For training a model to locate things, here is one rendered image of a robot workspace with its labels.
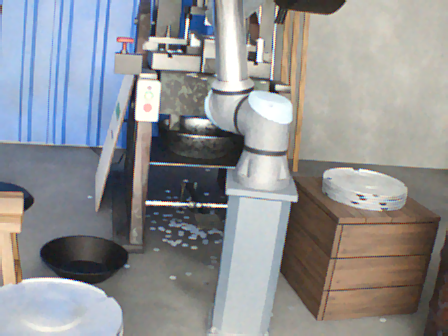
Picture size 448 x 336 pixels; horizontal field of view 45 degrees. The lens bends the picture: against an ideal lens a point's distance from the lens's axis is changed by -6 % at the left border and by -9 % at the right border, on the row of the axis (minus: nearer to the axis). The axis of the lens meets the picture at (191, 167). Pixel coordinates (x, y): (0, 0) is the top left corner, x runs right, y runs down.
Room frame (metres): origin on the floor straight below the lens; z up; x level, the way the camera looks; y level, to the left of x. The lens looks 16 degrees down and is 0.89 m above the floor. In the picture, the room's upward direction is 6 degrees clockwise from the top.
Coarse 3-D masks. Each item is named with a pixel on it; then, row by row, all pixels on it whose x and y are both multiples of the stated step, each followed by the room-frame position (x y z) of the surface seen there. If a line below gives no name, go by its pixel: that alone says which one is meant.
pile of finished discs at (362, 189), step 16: (336, 176) 1.80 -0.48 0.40; (352, 176) 1.80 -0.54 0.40; (368, 176) 1.84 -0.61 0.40; (384, 176) 1.86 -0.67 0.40; (336, 192) 1.70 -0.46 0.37; (352, 192) 1.64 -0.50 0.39; (368, 192) 1.65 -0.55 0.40; (384, 192) 1.67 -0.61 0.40; (400, 192) 1.69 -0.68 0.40; (368, 208) 1.62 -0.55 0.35; (384, 208) 1.64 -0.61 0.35; (400, 208) 1.66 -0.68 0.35
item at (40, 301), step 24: (0, 288) 1.03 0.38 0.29; (24, 288) 1.05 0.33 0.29; (48, 288) 1.06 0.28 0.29; (72, 288) 1.08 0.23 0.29; (96, 288) 1.08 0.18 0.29; (0, 312) 0.94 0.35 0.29; (24, 312) 0.94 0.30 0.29; (48, 312) 0.96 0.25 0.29; (72, 312) 0.97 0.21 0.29; (96, 312) 0.99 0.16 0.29; (120, 312) 1.00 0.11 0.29
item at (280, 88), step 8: (256, 16) 2.63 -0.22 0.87; (256, 24) 2.57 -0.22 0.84; (256, 32) 2.56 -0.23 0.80; (272, 80) 2.16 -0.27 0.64; (272, 88) 2.09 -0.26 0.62; (280, 88) 2.04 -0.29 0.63; (288, 88) 2.05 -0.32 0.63; (288, 96) 2.02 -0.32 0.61; (224, 168) 2.75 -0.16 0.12; (224, 176) 2.73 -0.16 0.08; (224, 184) 2.71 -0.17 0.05; (224, 192) 2.69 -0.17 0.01
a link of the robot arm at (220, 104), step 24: (216, 0) 1.52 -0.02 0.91; (240, 0) 1.52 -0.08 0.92; (216, 24) 1.53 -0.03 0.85; (240, 24) 1.52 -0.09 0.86; (216, 48) 1.54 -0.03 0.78; (240, 48) 1.53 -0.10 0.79; (216, 72) 1.56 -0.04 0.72; (240, 72) 1.53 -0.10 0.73; (216, 96) 1.55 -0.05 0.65; (240, 96) 1.52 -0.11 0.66; (216, 120) 1.56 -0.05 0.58
